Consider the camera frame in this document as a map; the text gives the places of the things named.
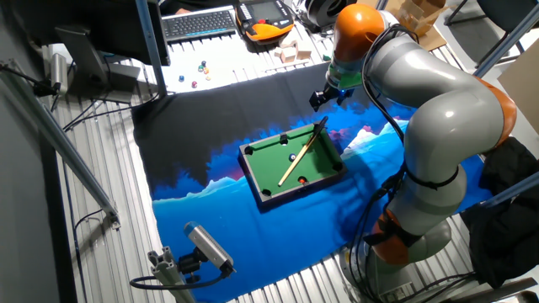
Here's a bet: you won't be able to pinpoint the blue grey upright post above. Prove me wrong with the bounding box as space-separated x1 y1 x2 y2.
134 0 168 98

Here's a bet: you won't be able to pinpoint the long aluminium frame beam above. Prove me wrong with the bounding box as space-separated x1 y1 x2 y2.
0 61 122 231

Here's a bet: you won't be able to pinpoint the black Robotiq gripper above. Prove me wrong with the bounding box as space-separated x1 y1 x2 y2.
309 82 355 113

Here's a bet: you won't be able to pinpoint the black fabric strap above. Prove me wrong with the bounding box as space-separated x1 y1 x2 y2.
363 212 423 249
405 166 461 191

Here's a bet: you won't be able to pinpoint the blue black printed cloth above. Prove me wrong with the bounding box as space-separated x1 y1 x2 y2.
132 62 494 303

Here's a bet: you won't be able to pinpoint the orange black teach pendant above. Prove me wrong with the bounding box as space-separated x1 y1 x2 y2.
234 0 295 43

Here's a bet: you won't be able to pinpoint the brown cardboard pieces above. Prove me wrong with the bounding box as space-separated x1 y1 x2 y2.
395 0 448 51

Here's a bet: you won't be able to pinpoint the brown board panel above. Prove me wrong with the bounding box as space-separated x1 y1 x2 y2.
496 50 539 136

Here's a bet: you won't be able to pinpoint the black camera cable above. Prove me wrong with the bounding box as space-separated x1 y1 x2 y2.
129 268 227 291

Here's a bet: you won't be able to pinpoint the black round reel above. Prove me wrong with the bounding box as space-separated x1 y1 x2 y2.
305 0 359 29

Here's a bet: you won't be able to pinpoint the short aluminium profile stub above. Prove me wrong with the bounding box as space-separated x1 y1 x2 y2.
147 246 197 303

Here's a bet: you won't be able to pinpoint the blue grey frame beam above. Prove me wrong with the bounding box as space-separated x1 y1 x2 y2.
473 3 539 79
479 170 539 208

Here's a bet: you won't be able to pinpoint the black computer keyboard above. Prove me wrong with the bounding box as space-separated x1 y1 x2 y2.
161 8 237 43

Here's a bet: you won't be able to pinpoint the wooden pool cue black handle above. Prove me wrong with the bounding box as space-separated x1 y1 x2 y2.
277 115 329 188

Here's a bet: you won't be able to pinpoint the green camera mount adapter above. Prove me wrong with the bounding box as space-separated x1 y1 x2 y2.
327 62 364 90

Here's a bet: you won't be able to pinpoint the silver cylindrical camera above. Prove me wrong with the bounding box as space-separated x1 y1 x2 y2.
33 53 70 98

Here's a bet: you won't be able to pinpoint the dark office chair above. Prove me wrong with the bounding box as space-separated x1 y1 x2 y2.
444 0 539 68

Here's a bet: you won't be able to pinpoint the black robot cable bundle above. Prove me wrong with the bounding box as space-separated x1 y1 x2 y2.
347 176 479 303

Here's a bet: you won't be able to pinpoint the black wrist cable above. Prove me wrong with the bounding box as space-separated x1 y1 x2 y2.
360 23 422 142

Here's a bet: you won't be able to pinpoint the black computer monitor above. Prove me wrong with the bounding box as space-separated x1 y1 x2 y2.
12 0 172 104

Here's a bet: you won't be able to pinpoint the large wooden cube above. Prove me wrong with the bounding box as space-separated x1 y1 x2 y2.
296 40 313 61

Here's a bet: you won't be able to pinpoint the mini pool table green felt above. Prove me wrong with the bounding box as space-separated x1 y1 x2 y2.
237 121 349 206

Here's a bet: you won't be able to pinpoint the silver camera blue end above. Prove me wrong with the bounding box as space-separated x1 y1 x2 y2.
177 221 237 284

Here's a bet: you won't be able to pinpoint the black monitor cables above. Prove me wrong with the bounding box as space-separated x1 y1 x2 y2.
61 90 162 132

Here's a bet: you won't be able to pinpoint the black jacket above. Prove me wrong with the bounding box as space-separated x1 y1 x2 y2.
460 136 539 290

